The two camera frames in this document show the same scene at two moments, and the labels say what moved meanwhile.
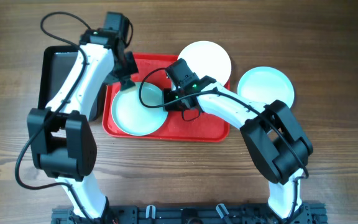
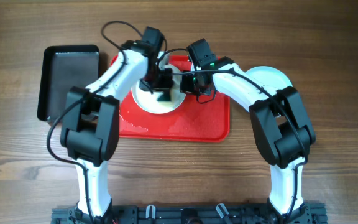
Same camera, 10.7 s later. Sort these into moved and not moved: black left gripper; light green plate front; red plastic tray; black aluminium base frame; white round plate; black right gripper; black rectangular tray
Moved: black left gripper; light green plate front; white round plate; black right gripper
Not moved: red plastic tray; black rectangular tray; black aluminium base frame
